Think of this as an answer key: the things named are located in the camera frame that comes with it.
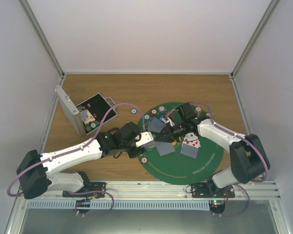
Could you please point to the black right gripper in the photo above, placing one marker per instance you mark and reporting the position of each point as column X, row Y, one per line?
column 170, row 136

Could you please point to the grey slotted cable duct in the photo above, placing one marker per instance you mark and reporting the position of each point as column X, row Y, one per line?
column 120, row 204

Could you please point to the round green poker mat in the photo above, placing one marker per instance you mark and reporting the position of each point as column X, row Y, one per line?
column 167, row 164

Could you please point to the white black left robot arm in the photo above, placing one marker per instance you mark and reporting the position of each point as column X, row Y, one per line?
column 41, row 173

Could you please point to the blue face-down burn card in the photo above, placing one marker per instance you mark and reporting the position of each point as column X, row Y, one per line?
column 189, row 151

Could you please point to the silver aluminium poker case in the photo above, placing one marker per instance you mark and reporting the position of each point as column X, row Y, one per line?
column 92, row 109

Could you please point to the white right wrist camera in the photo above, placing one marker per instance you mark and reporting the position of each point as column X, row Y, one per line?
column 169, row 121

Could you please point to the face-up black clubs card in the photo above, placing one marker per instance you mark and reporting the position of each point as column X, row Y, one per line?
column 190, row 137

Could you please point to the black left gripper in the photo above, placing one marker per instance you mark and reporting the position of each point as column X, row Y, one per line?
column 134, row 154

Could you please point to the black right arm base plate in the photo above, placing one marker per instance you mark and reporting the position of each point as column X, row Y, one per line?
column 205, row 190

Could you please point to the blue 50 chips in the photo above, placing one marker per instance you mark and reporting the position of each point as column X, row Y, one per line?
column 146, row 117

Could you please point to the face-up red hearts card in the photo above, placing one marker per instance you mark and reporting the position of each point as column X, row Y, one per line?
column 192, row 142

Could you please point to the chip stack inside case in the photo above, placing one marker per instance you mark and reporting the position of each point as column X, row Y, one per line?
column 93, row 125

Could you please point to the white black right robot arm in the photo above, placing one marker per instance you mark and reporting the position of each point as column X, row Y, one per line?
column 248, row 159

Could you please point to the blue playing card deck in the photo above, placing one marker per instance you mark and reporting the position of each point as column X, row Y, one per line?
column 149, row 146

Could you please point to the black red triangular all-in button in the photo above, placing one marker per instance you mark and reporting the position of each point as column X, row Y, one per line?
column 171, row 113

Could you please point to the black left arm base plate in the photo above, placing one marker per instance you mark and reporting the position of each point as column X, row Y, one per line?
column 94, row 186

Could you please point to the blue orange 10 chip stack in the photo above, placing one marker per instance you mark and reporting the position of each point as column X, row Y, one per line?
column 162, row 109

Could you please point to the blue green 50 chip stack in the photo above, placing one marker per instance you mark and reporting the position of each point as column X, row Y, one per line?
column 134, row 111

